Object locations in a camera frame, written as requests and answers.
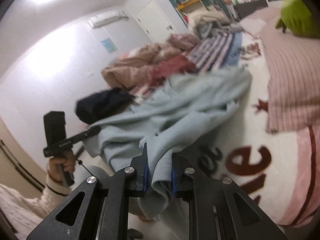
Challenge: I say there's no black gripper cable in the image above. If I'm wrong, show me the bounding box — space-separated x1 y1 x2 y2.
76 158 97 178

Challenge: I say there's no pink navy striped blanket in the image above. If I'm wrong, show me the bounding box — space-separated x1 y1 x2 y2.
130 32 242 102

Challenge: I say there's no person's left hand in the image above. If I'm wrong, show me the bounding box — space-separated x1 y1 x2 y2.
47 150 76 184

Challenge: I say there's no pink ribbed pillow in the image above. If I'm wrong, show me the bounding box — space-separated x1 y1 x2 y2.
260 21 319 133

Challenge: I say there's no navy blue garment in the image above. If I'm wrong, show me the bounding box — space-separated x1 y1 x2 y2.
75 87 135 125

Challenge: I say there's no beige pink clothes pile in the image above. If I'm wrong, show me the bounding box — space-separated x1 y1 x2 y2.
101 43 182 89

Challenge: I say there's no light blue fleece garment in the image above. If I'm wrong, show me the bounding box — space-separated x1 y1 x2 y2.
84 67 252 219

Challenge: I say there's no blue wall sticker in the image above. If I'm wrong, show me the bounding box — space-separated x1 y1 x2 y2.
101 38 118 54

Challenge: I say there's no green plush toy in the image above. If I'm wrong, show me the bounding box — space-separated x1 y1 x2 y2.
275 0 319 38

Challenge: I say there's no mauve satin garment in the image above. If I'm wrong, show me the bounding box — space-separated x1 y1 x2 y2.
166 34 200 50

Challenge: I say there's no cream fluffy garment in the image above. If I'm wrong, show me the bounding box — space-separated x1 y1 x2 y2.
188 10 231 39

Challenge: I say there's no yellow shelf desk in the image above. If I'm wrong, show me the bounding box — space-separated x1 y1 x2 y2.
175 0 204 12

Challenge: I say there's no white door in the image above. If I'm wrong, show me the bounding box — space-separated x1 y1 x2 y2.
135 1 176 43

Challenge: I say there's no left forearm white knit sleeve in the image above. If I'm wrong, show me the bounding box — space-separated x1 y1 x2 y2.
1 176 71 239

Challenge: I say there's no white air conditioner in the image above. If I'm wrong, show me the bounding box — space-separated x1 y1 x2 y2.
87 10 129 29

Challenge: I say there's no dark red garment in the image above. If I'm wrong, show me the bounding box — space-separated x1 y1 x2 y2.
148 54 196 87

